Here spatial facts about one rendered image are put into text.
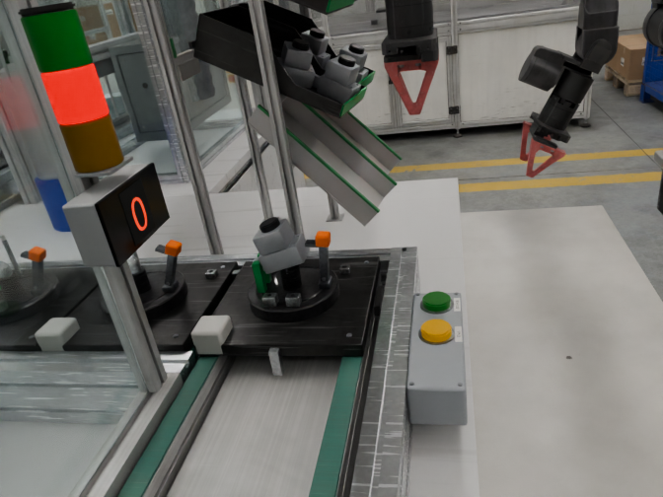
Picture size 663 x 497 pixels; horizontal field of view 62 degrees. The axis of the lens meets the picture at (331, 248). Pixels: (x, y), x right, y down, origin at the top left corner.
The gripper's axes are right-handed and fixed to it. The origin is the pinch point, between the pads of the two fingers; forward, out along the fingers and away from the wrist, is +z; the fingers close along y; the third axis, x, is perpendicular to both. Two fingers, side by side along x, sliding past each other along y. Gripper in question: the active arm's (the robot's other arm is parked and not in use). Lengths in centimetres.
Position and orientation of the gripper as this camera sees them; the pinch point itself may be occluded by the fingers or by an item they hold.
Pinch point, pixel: (414, 107)
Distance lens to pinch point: 76.7
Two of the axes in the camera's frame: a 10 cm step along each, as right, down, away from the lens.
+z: 1.2, 8.8, 4.5
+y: -1.8, 4.7, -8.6
